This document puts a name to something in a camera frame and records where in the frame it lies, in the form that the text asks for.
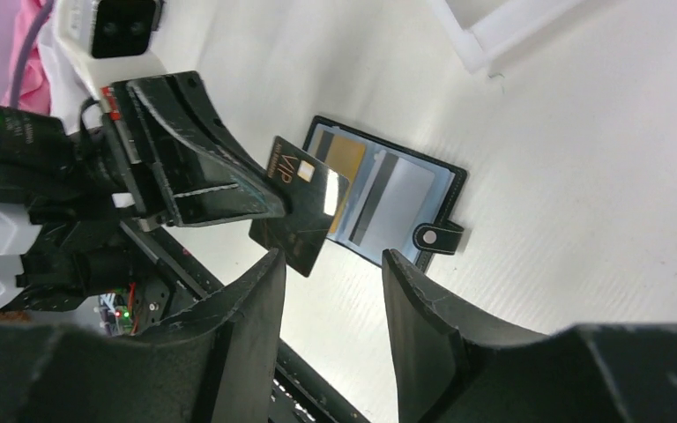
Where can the pink cloth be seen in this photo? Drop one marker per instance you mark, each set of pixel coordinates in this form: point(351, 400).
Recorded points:
point(25, 67)

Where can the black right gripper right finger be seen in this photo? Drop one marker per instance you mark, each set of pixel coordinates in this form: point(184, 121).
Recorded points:
point(439, 342)

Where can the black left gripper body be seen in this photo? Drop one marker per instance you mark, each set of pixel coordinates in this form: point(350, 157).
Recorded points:
point(113, 156)

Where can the white cloth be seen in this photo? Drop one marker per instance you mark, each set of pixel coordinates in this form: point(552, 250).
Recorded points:
point(67, 91)

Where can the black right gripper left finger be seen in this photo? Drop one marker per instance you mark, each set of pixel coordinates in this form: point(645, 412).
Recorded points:
point(215, 360)

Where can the clear plastic card box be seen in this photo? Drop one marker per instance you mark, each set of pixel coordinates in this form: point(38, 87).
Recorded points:
point(480, 43)

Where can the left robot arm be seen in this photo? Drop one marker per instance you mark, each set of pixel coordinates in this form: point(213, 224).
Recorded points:
point(54, 252)

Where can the grey striped card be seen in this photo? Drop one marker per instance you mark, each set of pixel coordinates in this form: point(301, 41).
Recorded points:
point(392, 205)

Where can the black VIP card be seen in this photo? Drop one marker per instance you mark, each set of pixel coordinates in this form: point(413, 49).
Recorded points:
point(313, 193)

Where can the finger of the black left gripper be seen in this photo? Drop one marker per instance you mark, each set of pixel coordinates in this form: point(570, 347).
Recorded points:
point(206, 177)

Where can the gold VIP card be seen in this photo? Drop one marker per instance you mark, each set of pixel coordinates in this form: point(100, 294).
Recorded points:
point(343, 153)

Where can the black card holder wallet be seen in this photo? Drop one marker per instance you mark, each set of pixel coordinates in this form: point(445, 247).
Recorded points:
point(434, 232)

